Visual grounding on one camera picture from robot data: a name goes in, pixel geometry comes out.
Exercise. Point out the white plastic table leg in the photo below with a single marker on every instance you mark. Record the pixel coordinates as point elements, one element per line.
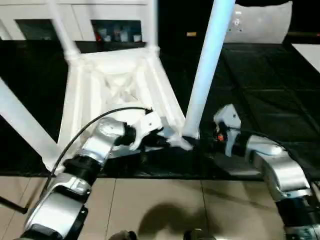
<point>207,62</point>
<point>20,112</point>
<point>153,25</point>
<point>62,30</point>

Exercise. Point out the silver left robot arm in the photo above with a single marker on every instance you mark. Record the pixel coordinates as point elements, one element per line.
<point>97,147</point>

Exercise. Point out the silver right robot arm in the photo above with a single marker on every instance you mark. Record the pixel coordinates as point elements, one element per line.
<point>282,170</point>

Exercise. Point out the black mat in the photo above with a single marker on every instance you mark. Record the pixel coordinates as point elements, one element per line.
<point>262,87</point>

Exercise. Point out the dark left robot leg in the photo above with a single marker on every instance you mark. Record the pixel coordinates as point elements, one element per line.
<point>122,236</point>

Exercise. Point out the dark cabinet with label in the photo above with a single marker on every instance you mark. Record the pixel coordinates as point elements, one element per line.
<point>175,20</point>

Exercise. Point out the white flat panel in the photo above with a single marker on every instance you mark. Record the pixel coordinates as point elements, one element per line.
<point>307,52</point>

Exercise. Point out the white cabinet with glass doors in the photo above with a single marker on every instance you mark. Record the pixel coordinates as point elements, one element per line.
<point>112,11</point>

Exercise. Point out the black bar with red light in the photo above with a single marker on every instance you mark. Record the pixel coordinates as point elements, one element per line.
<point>302,36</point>

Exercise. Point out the black metal stand pole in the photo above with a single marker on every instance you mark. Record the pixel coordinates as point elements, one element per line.
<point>12,205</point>

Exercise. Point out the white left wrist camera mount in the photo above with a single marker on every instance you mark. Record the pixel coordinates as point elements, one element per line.
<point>150,123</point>

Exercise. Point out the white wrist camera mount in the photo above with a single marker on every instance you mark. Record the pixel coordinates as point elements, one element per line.
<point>150,123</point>
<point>228,115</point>

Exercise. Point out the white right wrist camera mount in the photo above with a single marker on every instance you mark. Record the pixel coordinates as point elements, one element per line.
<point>228,115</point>

